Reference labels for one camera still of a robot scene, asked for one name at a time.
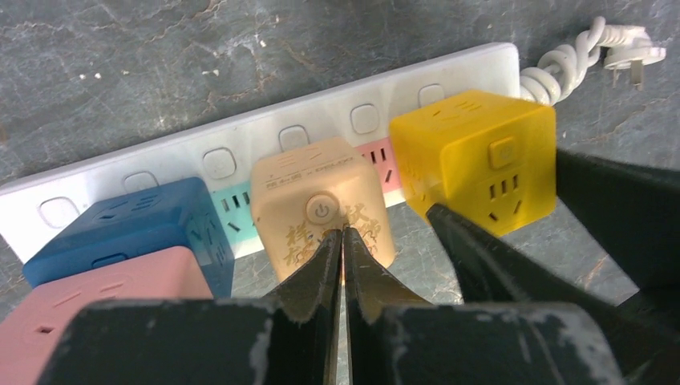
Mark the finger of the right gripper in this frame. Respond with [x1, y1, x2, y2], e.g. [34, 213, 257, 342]
[426, 204, 679, 384]
[557, 149, 679, 319]

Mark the beige cube socket adapter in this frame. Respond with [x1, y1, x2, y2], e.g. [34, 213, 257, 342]
[250, 137, 396, 282]

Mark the white multicolour power strip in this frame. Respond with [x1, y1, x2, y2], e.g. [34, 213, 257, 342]
[1, 43, 520, 261]

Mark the white twisted strip cord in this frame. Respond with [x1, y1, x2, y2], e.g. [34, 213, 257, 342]
[519, 15, 668, 106]

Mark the blue cube socket adapter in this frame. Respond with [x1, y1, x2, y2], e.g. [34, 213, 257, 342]
[22, 177, 235, 298]

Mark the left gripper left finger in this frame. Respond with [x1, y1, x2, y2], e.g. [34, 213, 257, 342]
[38, 230, 342, 384]

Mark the pink cube socket adapter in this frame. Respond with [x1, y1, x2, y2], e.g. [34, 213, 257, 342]
[0, 245, 215, 385]

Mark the yellow cube socket adapter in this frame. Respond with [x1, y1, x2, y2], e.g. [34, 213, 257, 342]
[389, 90, 557, 236]

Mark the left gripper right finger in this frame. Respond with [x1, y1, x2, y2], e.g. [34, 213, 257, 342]
[342, 227, 624, 384]

